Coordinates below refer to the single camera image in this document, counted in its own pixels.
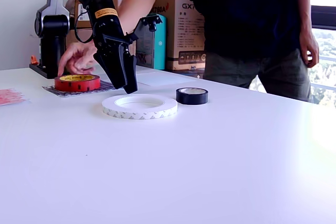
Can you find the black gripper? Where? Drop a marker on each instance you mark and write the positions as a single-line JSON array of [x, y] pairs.
[[107, 35]]

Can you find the white tape roll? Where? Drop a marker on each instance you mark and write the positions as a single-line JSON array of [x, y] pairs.
[[118, 113]]

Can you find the red tape roll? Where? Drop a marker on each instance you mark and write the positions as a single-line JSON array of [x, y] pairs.
[[78, 86]]

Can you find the person's left forearm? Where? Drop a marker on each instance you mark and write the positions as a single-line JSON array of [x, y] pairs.
[[302, 6]]

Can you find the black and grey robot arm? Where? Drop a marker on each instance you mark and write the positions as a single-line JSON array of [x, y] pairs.
[[53, 51]]

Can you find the black tape roll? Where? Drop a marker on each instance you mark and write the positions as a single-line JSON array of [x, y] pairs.
[[191, 99]]

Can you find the person's right hand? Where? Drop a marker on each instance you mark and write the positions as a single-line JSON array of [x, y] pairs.
[[78, 56]]

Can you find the person's left hand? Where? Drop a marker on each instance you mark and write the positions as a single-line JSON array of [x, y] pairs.
[[311, 51]]

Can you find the blank white paper sheet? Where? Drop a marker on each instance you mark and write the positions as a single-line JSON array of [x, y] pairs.
[[162, 78]]

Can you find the teal carton box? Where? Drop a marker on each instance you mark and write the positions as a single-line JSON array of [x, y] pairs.
[[160, 51]]

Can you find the cardboard box blue logo print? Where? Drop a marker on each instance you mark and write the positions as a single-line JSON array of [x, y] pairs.
[[84, 33]]

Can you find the cardboard box white shipping label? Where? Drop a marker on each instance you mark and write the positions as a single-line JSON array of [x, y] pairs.
[[81, 23]]

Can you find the tall cardboard box GX760A print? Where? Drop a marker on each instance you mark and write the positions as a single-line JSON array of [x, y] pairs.
[[183, 37]]

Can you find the black scribbled paper sheet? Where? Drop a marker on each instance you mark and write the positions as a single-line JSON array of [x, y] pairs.
[[48, 89]]

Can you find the grey plastic bag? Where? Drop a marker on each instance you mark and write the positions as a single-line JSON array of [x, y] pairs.
[[70, 5]]

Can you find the orange clamp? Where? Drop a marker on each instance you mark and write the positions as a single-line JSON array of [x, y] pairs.
[[33, 60]]

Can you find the red scribbled paper sheet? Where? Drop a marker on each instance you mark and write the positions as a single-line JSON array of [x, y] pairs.
[[10, 96]]

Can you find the person in olive shorts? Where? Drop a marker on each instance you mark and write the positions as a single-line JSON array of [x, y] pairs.
[[236, 24]]

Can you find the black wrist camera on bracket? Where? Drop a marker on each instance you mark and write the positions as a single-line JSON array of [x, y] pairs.
[[152, 22]]

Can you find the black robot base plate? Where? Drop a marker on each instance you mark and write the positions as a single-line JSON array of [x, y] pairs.
[[44, 72]]

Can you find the dark metal window frame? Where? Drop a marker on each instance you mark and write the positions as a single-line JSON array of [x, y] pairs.
[[323, 16]]

